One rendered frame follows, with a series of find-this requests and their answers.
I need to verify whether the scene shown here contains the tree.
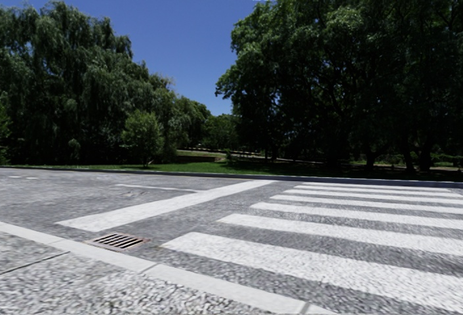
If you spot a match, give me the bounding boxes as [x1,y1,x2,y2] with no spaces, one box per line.
[121,109,165,169]

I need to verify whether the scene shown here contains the rusty drain grate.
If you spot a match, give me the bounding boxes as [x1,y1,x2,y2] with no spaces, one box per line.
[84,232,151,253]

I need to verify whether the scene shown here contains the trees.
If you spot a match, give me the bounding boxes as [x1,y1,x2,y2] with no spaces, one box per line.
[214,0,463,174]
[0,1,240,166]

